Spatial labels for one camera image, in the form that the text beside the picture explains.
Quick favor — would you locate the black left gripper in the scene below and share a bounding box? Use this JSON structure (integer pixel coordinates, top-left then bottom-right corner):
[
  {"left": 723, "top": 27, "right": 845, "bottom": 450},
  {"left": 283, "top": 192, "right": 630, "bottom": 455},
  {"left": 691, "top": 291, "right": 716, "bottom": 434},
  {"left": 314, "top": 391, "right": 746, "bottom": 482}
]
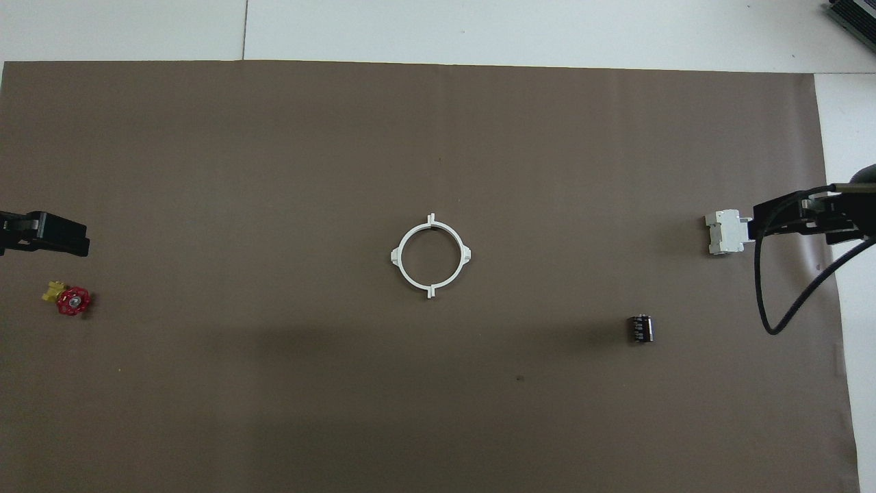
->
[{"left": 0, "top": 211, "right": 91, "bottom": 257}]

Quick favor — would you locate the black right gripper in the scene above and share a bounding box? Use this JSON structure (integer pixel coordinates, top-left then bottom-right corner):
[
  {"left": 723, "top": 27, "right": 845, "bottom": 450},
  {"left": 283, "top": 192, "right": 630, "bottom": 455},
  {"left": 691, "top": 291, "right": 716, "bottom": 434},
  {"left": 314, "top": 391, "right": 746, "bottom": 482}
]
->
[{"left": 753, "top": 194, "right": 876, "bottom": 245}]

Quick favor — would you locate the white half-ring pipe clamp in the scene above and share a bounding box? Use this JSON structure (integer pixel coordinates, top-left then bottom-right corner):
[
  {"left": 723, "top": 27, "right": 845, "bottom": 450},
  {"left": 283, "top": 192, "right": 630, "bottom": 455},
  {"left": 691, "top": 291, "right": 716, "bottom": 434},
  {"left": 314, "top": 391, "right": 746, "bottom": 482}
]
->
[
  {"left": 428, "top": 213, "right": 473, "bottom": 301},
  {"left": 390, "top": 213, "right": 435, "bottom": 301}
]

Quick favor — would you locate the grey circuit breaker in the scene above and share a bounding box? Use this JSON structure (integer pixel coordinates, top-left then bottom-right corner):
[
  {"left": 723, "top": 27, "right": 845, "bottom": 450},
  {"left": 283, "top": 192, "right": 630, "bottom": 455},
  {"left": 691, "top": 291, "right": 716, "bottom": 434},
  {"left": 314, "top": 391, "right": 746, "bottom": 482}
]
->
[{"left": 705, "top": 209, "right": 756, "bottom": 256}]

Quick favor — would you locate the grey ribbed box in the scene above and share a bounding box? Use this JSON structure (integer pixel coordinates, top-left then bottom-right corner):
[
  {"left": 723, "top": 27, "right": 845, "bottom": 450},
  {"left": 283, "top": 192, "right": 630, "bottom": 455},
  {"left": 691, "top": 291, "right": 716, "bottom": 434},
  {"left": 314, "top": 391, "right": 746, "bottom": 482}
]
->
[{"left": 825, "top": 0, "right": 876, "bottom": 35}]

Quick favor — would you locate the brown paper table mat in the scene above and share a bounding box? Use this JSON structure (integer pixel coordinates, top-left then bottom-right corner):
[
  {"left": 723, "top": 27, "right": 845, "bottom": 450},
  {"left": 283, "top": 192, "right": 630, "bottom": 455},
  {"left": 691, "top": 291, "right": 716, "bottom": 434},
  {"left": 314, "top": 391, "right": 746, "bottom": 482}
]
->
[{"left": 0, "top": 60, "right": 861, "bottom": 493}]

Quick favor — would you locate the red-handled brass valve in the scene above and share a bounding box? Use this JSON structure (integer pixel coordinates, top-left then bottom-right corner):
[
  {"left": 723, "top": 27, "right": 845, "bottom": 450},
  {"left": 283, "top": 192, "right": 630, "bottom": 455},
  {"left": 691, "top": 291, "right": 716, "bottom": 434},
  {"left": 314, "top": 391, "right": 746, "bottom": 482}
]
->
[{"left": 42, "top": 279, "right": 92, "bottom": 317}]

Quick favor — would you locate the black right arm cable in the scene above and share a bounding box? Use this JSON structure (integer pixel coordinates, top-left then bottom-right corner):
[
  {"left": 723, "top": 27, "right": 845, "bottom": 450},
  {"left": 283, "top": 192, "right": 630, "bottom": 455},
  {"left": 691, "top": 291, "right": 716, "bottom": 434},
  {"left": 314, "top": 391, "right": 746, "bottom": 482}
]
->
[{"left": 753, "top": 184, "right": 876, "bottom": 336}]

